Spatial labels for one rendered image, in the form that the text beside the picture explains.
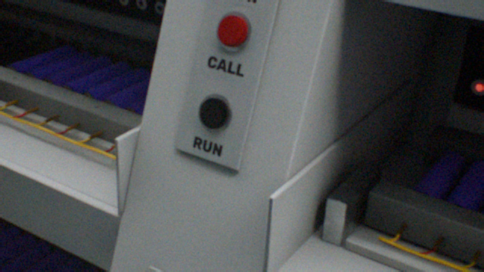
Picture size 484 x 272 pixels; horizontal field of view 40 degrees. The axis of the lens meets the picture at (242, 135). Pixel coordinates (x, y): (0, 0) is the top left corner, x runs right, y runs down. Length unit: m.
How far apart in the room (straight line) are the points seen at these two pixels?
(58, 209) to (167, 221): 0.09
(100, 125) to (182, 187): 0.11
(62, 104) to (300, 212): 0.20
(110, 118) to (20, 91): 0.09
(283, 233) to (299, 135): 0.05
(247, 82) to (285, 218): 0.07
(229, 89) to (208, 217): 0.07
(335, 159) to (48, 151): 0.20
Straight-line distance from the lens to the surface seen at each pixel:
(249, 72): 0.34
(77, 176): 0.43
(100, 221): 0.41
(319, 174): 0.36
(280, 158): 0.33
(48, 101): 0.49
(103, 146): 0.45
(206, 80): 0.35
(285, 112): 0.33
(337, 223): 0.37
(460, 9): 0.32
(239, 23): 0.34
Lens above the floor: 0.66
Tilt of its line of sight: 10 degrees down
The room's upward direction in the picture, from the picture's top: 13 degrees clockwise
